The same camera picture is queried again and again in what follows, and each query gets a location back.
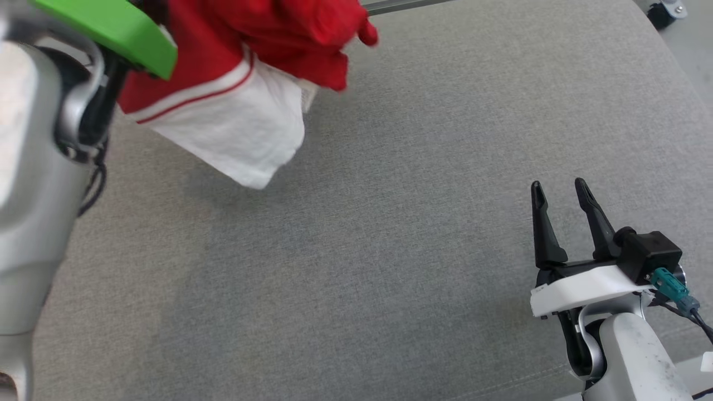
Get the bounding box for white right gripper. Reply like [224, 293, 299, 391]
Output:
[529, 178, 655, 318]

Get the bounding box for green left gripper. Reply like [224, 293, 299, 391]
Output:
[28, 0, 178, 80]

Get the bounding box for red basketball jersey white sleeves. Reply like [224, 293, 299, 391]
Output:
[117, 0, 379, 190]

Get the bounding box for black caster wheel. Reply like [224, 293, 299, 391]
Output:
[646, 0, 688, 30]

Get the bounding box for teal right cable connector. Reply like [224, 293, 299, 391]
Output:
[649, 267, 700, 315]

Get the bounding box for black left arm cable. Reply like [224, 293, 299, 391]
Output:
[77, 136, 110, 218]

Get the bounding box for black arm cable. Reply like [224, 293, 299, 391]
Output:
[649, 290, 713, 343]
[77, 136, 110, 218]

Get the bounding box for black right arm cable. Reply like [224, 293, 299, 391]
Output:
[649, 290, 713, 343]

